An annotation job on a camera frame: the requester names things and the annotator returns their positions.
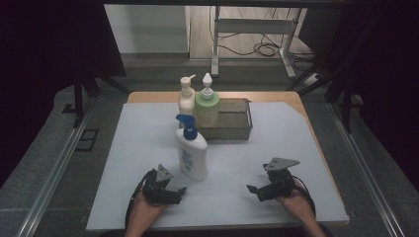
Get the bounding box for white power strip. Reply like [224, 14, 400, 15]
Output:
[302, 72, 322, 88]

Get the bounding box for white table mat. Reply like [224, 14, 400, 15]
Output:
[85, 101, 351, 232]

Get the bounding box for green bottle with white pump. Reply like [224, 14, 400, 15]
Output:
[194, 72, 221, 129]

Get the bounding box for aluminium rail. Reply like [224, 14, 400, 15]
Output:
[326, 101, 407, 237]
[15, 98, 97, 237]

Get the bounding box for black metal stand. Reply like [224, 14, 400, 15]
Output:
[61, 63, 132, 128]
[286, 13, 365, 134]

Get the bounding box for white metal desk frame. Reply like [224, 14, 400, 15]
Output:
[209, 5, 302, 80]

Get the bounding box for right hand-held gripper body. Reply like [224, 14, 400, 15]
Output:
[260, 156, 301, 202]

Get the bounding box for person's left hand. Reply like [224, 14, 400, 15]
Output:
[126, 192, 166, 232]

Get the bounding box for dark curtain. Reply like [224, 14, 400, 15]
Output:
[297, 0, 419, 186]
[0, 0, 127, 190]

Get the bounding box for person's right hand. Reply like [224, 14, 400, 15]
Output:
[276, 186, 315, 225]

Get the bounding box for cream bottle with orange label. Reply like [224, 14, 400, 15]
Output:
[177, 73, 198, 117]

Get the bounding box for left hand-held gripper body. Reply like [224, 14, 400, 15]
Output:
[140, 163, 179, 206]

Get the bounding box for white cabinet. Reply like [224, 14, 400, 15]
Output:
[104, 4, 192, 55]

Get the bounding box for grey metal mesh basket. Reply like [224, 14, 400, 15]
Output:
[178, 97, 254, 141]

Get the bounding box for white bottle with blue pump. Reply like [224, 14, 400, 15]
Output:
[174, 114, 210, 182]

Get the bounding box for black cables on floor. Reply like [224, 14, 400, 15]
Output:
[216, 6, 318, 72]

